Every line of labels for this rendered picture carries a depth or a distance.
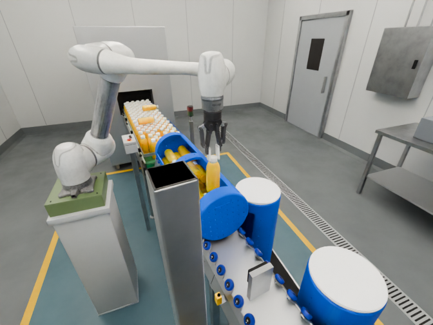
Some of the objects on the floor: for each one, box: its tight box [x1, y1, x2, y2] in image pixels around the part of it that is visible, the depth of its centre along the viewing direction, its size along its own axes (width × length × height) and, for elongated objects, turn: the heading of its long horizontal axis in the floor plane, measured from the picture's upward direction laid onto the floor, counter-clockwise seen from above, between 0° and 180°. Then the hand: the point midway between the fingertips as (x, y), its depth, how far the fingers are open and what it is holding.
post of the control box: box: [130, 153, 151, 231], centre depth 224 cm, size 4×4×100 cm
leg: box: [209, 282, 220, 325], centre depth 143 cm, size 6×6×63 cm
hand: (212, 153), depth 101 cm, fingers closed on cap, 4 cm apart
